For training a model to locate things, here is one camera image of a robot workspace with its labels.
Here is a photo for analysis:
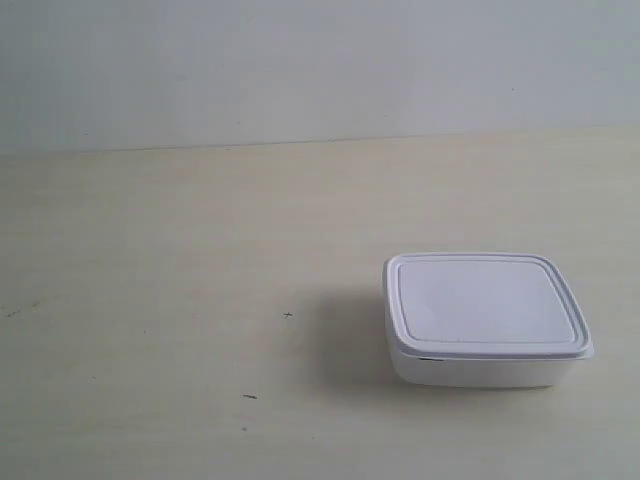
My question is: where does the white lidded plastic container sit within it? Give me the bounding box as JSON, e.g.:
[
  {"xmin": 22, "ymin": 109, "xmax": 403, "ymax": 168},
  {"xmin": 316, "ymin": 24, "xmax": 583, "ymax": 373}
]
[{"xmin": 382, "ymin": 252, "xmax": 594, "ymax": 389}]

